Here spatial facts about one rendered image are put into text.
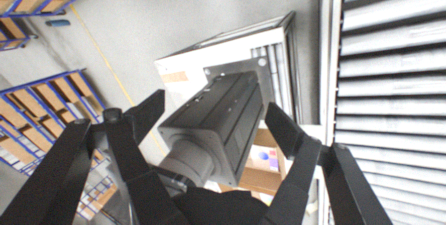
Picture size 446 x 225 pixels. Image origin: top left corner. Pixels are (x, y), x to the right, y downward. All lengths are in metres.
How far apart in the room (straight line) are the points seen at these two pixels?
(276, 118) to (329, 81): 0.41
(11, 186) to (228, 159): 0.29
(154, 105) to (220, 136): 0.17
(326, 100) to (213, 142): 0.42
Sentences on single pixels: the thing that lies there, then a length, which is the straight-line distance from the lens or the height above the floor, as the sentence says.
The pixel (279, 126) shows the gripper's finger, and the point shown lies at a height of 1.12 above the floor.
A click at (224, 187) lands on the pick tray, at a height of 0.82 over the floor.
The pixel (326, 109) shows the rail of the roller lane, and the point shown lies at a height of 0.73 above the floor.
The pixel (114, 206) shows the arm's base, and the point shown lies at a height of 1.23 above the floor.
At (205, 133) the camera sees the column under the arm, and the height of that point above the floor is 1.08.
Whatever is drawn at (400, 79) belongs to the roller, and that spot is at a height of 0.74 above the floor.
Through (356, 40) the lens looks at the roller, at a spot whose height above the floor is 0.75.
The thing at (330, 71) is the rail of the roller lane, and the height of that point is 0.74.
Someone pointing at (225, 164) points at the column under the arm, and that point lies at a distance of 0.35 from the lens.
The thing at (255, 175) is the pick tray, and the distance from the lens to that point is 0.88.
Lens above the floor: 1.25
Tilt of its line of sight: 49 degrees down
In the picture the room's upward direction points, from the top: 141 degrees counter-clockwise
